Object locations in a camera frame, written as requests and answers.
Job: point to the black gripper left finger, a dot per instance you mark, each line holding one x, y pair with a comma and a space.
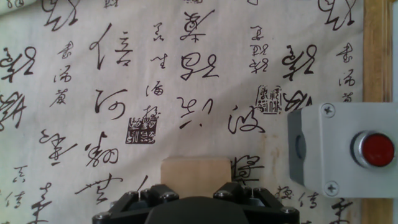
124, 211

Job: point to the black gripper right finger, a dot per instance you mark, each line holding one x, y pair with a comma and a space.
267, 211

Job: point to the light wooden block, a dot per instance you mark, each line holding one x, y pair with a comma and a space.
196, 174

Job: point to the grey box with red button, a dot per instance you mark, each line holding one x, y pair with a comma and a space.
335, 149

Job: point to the calligraphy print cloth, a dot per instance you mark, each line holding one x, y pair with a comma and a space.
93, 31

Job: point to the wooden picture frame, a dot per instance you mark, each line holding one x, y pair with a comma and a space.
377, 46

